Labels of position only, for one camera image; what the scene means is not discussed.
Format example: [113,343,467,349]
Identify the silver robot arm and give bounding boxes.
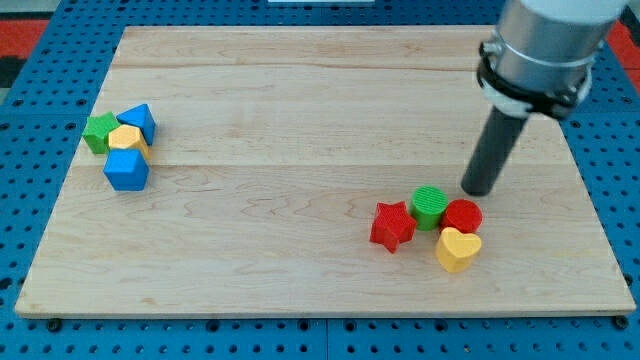
[477,0,627,120]

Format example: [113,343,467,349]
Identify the green cylinder block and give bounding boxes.
[410,186,448,231]

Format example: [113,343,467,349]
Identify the red star block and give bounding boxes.
[369,201,417,254]

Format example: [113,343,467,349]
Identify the wooden board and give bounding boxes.
[15,26,636,319]

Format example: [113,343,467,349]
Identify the blue triangle block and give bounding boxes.
[116,103,156,145]

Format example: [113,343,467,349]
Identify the green star block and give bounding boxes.
[82,112,120,154]

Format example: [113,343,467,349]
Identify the yellow hexagon block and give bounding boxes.
[108,125,150,160]

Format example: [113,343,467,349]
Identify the blue cube block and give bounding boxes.
[103,149,149,191]

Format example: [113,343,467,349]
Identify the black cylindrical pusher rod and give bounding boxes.
[461,107,528,196]

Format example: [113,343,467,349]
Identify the red cylinder block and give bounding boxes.
[439,199,483,233]

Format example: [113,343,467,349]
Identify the yellow heart block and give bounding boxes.
[435,227,483,273]

